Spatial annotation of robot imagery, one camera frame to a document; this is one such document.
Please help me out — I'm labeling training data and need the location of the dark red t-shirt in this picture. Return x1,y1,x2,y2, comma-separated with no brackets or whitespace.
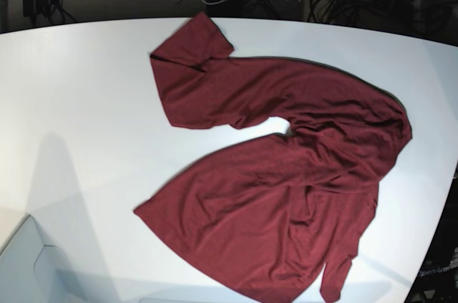
135,14,412,302

